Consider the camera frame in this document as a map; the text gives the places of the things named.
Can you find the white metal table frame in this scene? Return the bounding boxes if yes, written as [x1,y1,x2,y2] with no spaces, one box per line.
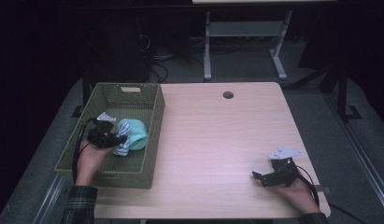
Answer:
[203,8,294,81]

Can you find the blue white striped sock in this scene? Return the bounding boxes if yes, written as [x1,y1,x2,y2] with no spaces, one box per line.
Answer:
[112,118,133,157]

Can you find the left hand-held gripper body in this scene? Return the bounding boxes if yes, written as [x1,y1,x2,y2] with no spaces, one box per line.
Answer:
[86,111,117,148]

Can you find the bundle of floor cables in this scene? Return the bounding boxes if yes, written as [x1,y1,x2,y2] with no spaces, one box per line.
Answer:
[136,34,207,84]

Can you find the person's left hand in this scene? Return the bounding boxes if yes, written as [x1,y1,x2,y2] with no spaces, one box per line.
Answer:
[75,139,114,188]

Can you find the aluminium floor rail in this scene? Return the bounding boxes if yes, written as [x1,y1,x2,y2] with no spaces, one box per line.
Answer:
[322,92,384,217]
[33,173,68,224]

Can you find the hand-held gripper cable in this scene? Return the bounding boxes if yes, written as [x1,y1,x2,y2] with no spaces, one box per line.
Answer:
[71,117,102,185]
[293,164,321,208]

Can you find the black floor cable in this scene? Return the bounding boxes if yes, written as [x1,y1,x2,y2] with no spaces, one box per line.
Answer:
[328,203,370,224]

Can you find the green woven basket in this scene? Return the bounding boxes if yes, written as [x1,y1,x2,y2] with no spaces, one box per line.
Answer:
[53,82,166,189]

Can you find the right hand-held gripper cable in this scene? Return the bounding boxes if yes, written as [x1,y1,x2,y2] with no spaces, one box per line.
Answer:
[293,164,321,208]

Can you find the small grey table bracket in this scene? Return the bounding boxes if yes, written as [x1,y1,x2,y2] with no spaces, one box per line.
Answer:
[315,184,332,195]

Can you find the person's right hand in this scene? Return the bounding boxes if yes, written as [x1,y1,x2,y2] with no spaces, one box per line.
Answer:
[270,176,320,216]

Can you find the left hand-held gripper cable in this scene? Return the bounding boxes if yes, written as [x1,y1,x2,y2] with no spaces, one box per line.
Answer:
[71,117,102,185]

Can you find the black metal stand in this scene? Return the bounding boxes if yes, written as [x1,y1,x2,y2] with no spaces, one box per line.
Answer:
[70,68,92,119]
[334,60,363,123]

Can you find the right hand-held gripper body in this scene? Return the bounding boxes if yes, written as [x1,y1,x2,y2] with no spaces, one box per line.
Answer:
[268,147,304,188]

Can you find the mint green sock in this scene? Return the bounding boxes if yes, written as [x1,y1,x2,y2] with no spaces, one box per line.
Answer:
[118,118,149,152]

